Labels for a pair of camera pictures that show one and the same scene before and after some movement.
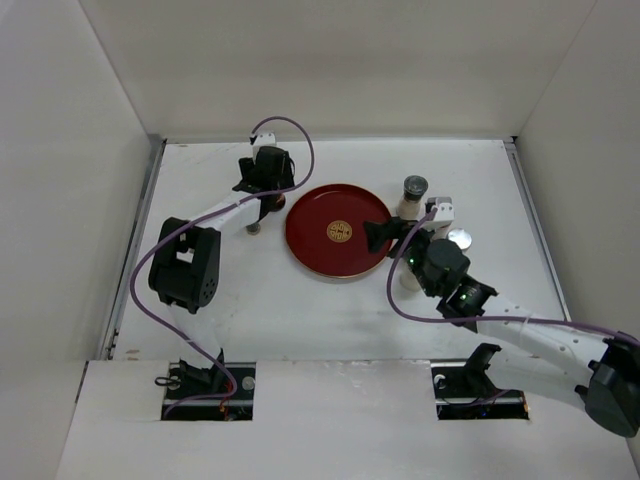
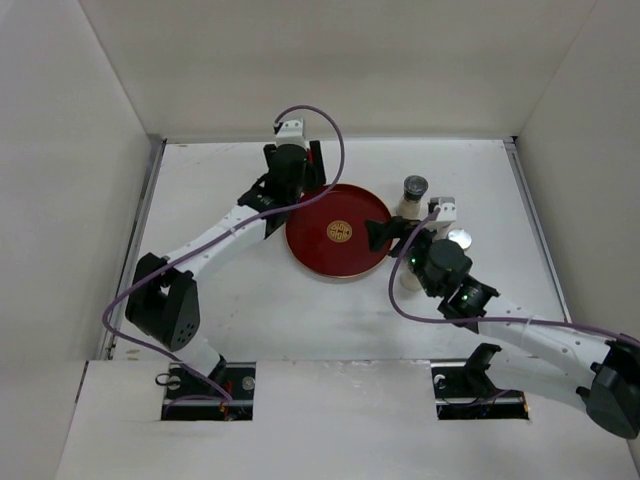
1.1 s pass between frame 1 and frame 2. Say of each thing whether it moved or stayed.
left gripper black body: moved
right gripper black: stayed
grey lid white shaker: stayed
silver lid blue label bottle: stayed
